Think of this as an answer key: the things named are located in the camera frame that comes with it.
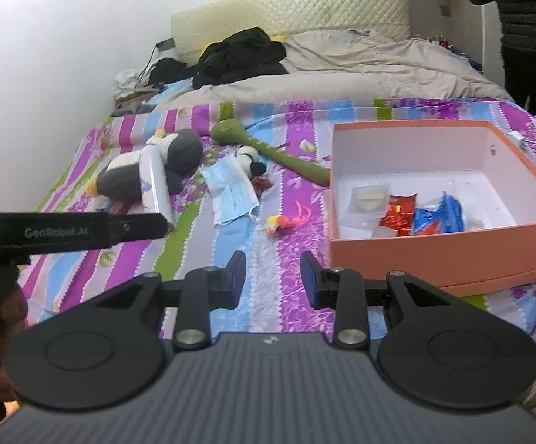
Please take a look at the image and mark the pink feather ring toy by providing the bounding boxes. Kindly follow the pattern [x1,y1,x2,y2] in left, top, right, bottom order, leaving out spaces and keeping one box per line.
[266,201,313,236]

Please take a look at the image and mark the red foil snack packet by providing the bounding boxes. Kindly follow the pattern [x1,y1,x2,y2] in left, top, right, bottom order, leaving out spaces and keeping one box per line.
[379,194,417,236]

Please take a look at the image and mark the blue face mask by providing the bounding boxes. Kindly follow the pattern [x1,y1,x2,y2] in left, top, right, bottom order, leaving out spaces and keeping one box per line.
[200,154,260,226]

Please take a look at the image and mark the clear plastic snack bag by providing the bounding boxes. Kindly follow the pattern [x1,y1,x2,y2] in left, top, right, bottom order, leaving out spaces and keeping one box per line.
[348,185,389,213]

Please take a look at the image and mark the blue snack packet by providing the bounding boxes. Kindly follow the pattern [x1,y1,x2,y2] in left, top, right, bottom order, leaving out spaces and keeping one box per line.
[412,192,465,236]

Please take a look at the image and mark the small panda plush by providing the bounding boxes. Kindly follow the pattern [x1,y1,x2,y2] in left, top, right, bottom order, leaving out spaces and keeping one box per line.
[235,145,267,179]

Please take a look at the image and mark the dark red patterned sachet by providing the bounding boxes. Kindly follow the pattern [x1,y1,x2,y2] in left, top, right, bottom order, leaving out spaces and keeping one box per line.
[251,176,274,196]

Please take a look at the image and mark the white paper towel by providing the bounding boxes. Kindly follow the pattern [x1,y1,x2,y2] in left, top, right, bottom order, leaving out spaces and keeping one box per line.
[452,188,517,232]

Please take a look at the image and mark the colourful striped bedsheet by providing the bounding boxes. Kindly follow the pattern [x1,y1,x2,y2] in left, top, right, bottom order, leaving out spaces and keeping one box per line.
[21,98,536,332]

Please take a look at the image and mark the orange cardboard box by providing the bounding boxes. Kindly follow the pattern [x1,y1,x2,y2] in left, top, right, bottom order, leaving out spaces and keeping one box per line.
[329,120,536,296]

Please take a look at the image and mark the grey white penguin plush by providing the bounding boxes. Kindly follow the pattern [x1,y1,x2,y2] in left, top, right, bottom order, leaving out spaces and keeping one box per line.
[85,128,203,202]

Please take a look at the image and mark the green plush massage stick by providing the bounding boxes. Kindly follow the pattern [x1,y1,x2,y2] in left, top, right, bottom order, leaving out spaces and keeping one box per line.
[210,118,330,188]

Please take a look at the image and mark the beige duvet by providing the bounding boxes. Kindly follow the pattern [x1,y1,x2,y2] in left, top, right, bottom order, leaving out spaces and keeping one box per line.
[156,30,510,110]

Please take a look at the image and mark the black clothes pile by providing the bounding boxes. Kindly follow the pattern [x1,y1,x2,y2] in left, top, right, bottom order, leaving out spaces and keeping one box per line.
[148,27,288,89]

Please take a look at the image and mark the yellow pillow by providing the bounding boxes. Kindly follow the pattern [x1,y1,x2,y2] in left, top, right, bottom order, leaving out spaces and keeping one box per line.
[270,34,289,43]

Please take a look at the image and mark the cream quilted headboard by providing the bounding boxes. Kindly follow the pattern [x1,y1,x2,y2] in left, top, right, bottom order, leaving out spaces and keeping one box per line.
[171,0,411,64]

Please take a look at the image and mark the white charger cable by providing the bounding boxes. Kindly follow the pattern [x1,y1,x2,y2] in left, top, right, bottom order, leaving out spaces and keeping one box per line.
[502,128,536,154]

